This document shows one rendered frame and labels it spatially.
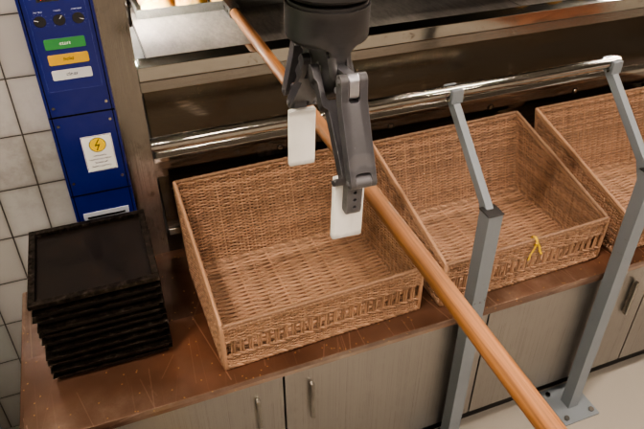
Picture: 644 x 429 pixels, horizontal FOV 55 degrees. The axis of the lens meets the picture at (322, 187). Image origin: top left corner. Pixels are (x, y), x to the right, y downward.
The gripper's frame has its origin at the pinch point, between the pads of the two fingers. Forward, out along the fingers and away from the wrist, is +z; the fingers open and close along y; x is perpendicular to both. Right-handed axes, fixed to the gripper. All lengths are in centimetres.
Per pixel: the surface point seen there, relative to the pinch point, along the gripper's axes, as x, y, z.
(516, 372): 21.8, 11.5, 24.5
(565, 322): 100, -49, 104
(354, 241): 44, -86, 86
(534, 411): 20.8, 16.8, 25.0
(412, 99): 47, -66, 28
